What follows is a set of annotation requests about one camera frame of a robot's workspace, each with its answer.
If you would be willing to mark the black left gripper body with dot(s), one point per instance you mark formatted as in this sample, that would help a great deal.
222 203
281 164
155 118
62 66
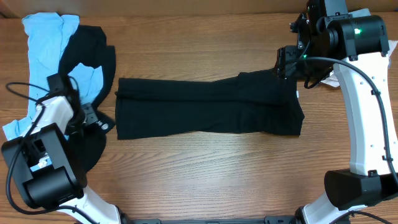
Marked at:
88 113

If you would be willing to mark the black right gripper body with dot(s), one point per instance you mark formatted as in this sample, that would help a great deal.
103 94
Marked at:
288 59

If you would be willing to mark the black t-shirt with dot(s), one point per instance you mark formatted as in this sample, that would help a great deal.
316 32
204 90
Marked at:
248 103

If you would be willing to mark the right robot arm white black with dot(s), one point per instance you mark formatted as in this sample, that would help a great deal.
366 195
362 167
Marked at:
356 51

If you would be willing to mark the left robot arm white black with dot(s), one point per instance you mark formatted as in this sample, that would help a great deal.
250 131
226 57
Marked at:
44 174

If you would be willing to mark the beige folded shorts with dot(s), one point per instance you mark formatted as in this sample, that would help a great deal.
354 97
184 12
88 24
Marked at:
332 81

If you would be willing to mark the black garment with logo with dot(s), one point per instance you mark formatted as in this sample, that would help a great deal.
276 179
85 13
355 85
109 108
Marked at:
92 63

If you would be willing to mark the pale blue folded cloth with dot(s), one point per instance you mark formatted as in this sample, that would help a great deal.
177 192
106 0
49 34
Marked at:
360 13

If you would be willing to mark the light blue printed t-shirt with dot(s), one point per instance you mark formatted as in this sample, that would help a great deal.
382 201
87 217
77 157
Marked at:
48 35

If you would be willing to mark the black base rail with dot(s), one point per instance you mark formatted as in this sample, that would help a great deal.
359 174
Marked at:
217 221

